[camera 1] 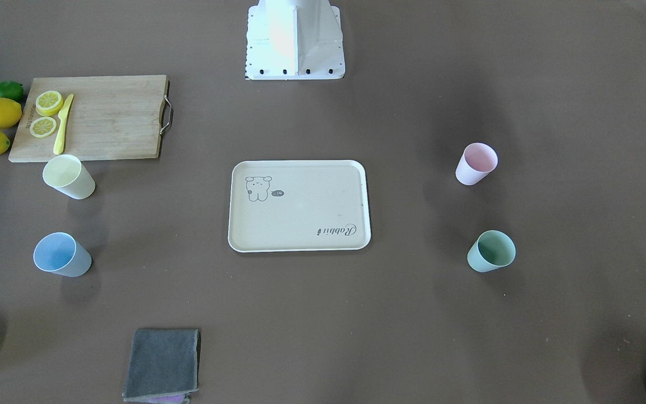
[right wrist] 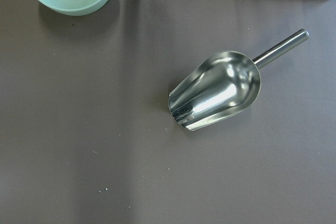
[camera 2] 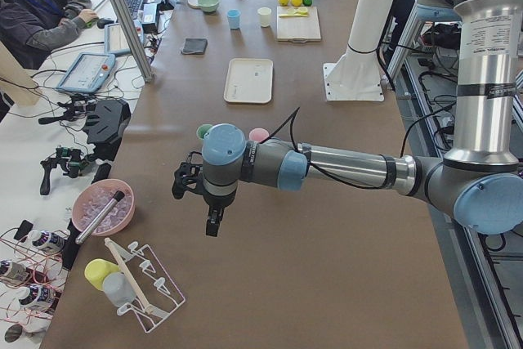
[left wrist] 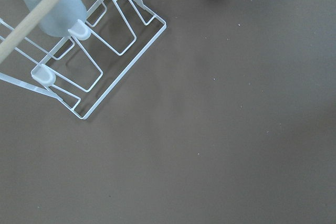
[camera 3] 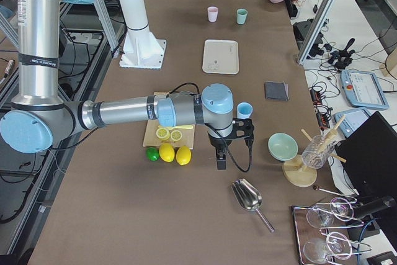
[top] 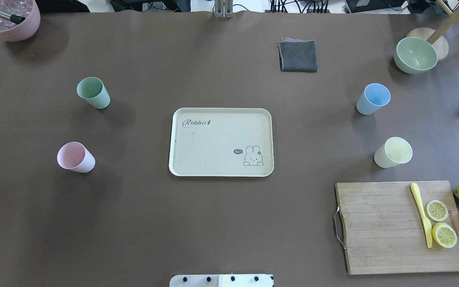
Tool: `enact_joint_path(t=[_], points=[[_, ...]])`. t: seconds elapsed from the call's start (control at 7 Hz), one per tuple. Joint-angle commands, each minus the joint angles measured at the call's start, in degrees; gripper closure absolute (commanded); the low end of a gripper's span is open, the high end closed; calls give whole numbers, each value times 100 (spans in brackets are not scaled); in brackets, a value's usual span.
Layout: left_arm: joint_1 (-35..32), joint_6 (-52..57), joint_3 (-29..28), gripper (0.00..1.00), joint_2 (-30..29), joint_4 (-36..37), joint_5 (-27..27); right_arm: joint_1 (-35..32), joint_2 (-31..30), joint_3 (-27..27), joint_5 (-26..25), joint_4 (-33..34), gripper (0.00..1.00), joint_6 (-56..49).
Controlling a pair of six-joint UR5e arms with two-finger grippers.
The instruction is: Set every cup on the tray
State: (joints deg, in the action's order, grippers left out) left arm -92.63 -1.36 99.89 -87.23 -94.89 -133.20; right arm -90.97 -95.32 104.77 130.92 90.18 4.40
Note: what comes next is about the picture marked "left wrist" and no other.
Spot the grey-blue plastic cup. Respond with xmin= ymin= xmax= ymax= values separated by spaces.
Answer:
xmin=23 ymin=0 xmax=87 ymax=37

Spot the white wire cup rack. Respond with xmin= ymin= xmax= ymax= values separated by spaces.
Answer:
xmin=0 ymin=0 xmax=166 ymax=119

